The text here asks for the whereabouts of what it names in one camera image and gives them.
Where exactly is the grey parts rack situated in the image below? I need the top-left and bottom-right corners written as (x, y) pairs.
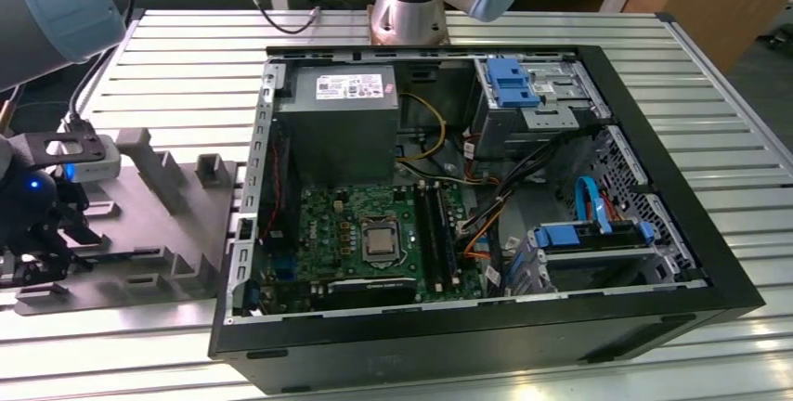
top-left (11, 126), bottom-right (250, 317)

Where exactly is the black CPU socket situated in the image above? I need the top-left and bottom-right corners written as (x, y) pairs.
top-left (355, 214), bottom-right (407, 270)

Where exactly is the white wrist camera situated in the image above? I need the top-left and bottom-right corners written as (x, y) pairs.
top-left (52, 134), bottom-right (124, 185)

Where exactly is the black power cable bundle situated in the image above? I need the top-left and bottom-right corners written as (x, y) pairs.
top-left (461, 123), bottom-right (615, 235)

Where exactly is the hard disk in blue carrier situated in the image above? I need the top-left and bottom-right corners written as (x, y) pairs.
top-left (530, 222), bottom-right (660, 250)

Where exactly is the brown wooden cabinet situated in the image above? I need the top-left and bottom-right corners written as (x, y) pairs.
top-left (629, 0), bottom-right (793, 78)

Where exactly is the silver CPU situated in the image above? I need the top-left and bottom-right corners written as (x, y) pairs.
top-left (362, 226), bottom-right (398, 256)

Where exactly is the blue SATA cable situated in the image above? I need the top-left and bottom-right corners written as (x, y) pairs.
top-left (573, 175), bottom-right (615, 236)

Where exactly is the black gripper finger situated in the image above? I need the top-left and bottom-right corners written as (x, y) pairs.
top-left (55, 222), bottom-right (106, 248)
top-left (0, 224), bottom-right (77, 289)

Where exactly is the silver metal drive cage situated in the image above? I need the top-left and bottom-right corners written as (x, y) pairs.
top-left (474, 55), bottom-right (614, 161)

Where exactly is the dark RAM stick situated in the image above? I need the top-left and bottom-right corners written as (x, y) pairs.
top-left (431, 182), bottom-right (463, 282)

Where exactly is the grey power supply box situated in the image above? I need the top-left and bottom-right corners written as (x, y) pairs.
top-left (271, 64), bottom-right (402, 187)

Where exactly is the blue video port connector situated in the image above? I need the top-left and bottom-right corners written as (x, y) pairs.
top-left (244, 280), bottom-right (267, 317)

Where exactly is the blue plastic disk carrier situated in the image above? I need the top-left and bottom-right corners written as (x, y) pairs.
top-left (486, 58), bottom-right (542, 109)

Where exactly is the silver disk bay cage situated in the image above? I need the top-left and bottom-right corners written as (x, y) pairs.
top-left (505, 222), bottom-right (698, 295)

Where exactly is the black case fan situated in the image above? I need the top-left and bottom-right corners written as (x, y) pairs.
top-left (263, 120), bottom-right (296, 244)

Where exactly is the black open PC case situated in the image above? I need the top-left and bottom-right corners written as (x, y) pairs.
top-left (207, 43), bottom-right (768, 395)

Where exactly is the green Dell motherboard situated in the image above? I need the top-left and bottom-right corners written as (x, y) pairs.
top-left (296, 181), bottom-right (497, 310)

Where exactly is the black Nvidia graphics card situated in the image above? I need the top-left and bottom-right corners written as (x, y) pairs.
top-left (308, 275), bottom-right (421, 312)

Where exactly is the red black twisted wire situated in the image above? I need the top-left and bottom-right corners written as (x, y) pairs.
top-left (267, 136), bottom-right (292, 239)

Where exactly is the black RAM slot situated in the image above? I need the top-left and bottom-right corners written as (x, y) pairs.
top-left (415, 181), bottom-right (443, 291)

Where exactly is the yellow power wire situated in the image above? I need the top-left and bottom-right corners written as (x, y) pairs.
top-left (395, 92), bottom-right (449, 162)

